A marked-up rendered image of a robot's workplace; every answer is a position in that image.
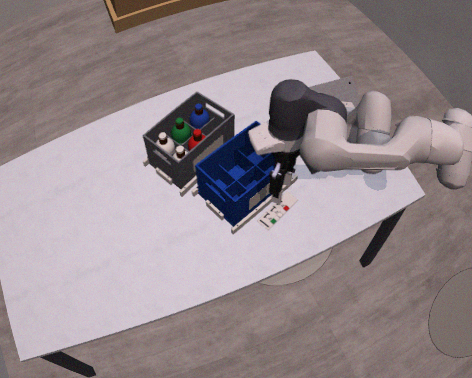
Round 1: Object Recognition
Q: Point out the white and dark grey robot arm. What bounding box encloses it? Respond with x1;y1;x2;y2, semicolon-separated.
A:
248;79;472;189

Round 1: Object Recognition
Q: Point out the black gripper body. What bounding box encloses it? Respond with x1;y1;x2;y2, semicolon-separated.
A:
272;149;300;169

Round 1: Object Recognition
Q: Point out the red bottle with pink label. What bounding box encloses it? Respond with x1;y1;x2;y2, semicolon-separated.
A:
188;129;206;151

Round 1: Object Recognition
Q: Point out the green bottle with pale green label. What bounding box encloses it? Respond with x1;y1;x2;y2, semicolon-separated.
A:
171;118;192;145

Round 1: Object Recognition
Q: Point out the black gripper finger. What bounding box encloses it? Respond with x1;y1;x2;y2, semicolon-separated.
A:
283;159;296;187
269;161;291;205

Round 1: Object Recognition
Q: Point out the white paper pick list strip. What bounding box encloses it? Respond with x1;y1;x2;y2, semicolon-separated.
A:
257;191;298;230

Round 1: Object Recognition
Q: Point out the white bottle with grey label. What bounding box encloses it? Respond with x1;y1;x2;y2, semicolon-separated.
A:
155;132;175;159

